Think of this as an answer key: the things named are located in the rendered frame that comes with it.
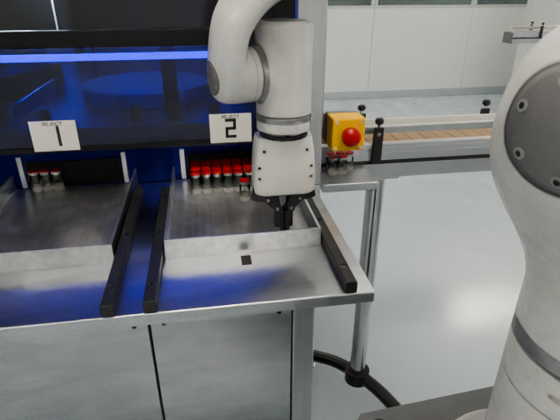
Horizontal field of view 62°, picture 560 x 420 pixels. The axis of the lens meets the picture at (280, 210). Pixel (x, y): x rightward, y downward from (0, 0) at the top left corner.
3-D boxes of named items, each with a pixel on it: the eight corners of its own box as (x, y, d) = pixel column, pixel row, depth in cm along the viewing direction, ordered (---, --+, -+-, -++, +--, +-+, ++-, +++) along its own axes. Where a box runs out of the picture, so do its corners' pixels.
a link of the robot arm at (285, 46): (266, 122, 66) (322, 114, 70) (265, 22, 60) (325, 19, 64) (242, 109, 72) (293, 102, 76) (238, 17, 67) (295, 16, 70)
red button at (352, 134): (338, 143, 100) (339, 125, 99) (356, 142, 101) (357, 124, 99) (343, 148, 97) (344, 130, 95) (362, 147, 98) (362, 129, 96)
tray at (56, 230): (15, 190, 101) (11, 175, 100) (137, 182, 105) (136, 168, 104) (-62, 277, 71) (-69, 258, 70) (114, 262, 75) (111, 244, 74)
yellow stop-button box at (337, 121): (323, 142, 107) (325, 110, 103) (353, 140, 108) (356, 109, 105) (332, 152, 100) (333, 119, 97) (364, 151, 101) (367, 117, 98)
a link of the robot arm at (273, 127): (307, 104, 76) (307, 122, 77) (252, 106, 74) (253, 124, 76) (319, 117, 68) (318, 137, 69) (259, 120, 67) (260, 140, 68)
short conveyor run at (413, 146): (311, 185, 114) (312, 122, 107) (298, 162, 128) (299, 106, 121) (562, 168, 124) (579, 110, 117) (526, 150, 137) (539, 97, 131)
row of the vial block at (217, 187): (192, 191, 101) (190, 171, 99) (273, 186, 103) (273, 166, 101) (192, 195, 99) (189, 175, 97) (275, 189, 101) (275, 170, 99)
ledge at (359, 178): (309, 170, 117) (309, 163, 116) (358, 167, 119) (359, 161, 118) (322, 192, 105) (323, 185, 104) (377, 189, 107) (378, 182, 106)
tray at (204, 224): (174, 180, 106) (172, 166, 105) (286, 173, 110) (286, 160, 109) (165, 258, 76) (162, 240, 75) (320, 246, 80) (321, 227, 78)
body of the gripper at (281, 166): (310, 117, 76) (308, 181, 81) (247, 120, 75) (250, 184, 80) (321, 130, 70) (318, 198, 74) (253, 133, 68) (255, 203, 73)
